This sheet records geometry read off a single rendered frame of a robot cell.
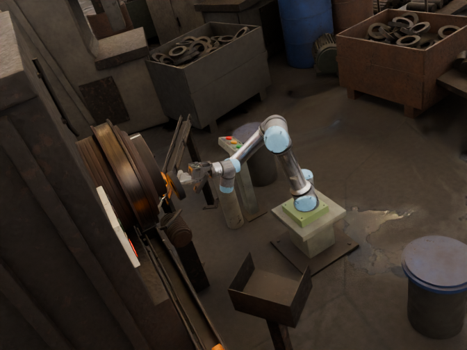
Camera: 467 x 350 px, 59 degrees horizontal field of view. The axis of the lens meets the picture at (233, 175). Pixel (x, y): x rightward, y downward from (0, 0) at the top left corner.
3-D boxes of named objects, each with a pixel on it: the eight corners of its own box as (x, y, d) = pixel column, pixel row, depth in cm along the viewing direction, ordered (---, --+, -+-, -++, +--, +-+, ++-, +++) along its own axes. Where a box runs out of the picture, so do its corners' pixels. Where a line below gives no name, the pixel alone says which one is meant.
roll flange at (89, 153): (132, 263, 162) (79, 167, 135) (106, 204, 198) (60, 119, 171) (156, 251, 164) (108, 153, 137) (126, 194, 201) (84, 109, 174)
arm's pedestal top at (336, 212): (312, 190, 268) (311, 185, 265) (347, 215, 243) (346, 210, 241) (272, 214, 259) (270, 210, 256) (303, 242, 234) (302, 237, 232)
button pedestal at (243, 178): (250, 224, 294) (231, 153, 259) (235, 207, 313) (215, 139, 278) (269, 214, 298) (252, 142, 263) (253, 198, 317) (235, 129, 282)
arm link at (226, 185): (234, 182, 233) (235, 167, 226) (233, 195, 224) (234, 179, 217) (220, 180, 233) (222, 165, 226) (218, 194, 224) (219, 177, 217)
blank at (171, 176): (174, 184, 196) (181, 180, 197) (162, 167, 208) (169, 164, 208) (183, 206, 207) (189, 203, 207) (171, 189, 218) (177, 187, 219)
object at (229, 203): (232, 232, 292) (213, 173, 262) (224, 223, 301) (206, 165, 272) (247, 223, 295) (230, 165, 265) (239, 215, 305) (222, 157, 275)
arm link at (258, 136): (274, 103, 214) (217, 161, 238) (275, 112, 205) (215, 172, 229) (291, 115, 217) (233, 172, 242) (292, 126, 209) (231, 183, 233)
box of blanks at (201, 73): (204, 139, 406) (181, 65, 362) (158, 121, 463) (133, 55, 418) (274, 93, 452) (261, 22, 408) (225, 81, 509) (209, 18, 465)
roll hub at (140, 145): (163, 209, 169) (139, 153, 153) (144, 178, 191) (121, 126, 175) (176, 203, 170) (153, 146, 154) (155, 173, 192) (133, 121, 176)
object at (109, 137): (156, 251, 164) (108, 153, 137) (126, 194, 201) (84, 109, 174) (170, 243, 166) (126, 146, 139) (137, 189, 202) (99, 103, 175)
